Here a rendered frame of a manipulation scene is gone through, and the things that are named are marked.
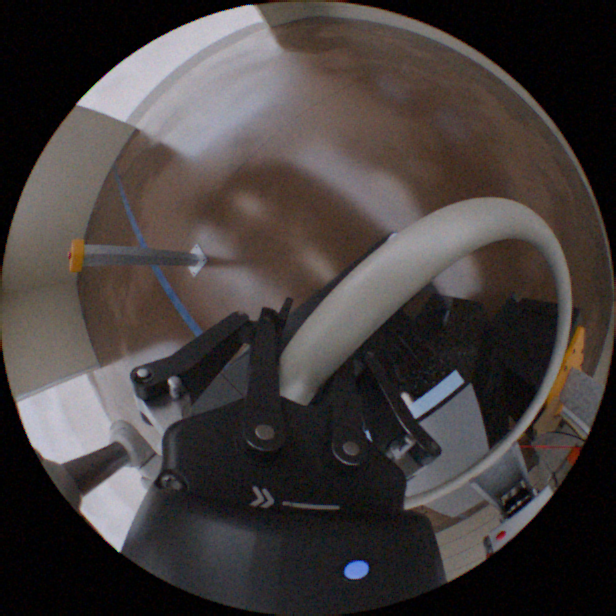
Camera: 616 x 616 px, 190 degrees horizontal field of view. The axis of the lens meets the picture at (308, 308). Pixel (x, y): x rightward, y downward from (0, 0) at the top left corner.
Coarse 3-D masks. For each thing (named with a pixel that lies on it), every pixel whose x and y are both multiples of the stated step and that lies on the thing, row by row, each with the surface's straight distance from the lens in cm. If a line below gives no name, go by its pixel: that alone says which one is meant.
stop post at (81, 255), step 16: (80, 240) 124; (80, 256) 117; (96, 256) 122; (112, 256) 125; (128, 256) 130; (144, 256) 135; (160, 256) 142; (176, 256) 153; (192, 256) 166; (192, 272) 174
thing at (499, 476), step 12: (516, 444) 48; (504, 456) 56; (516, 456) 55; (468, 468) 51; (492, 468) 57; (504, 468) 62; (516, 468) 68; (468, 480) 49; (480, 480) 58; (492, 480) 63; (504, 480) 69; (516, 480) 77; (528, 480) 75; (480, 492) 55; (492, 492) 71; (504, 492) 79; (528, 492) 93; (492, 504) 70
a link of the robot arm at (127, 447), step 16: (112, 432) 100; (128, 432) 96; (112, 448) 86; (128, 448) 91; (144, 448) 97; (48, 464) 62; (64, 464) 69; (80, 464) 71; (96, 464) 74; (112, 464) 80; (128, 464) 94; (144, 464) 97; (64, 480) 62; (80, 480) 67; (96, 480) 72; (64, 496) 59; (80, 496) 65; (80, 512) 62
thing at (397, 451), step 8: (408, 440) 9; (392, 448) 10; (400, 448) 10; (408, 448) 10; (392, 456) 10; (400, 456) 10; (408, 456) 10; (400, 464) 9; (408, 464) 10; (416, 464) 10; (408, 472) 9; (416, 472) 10
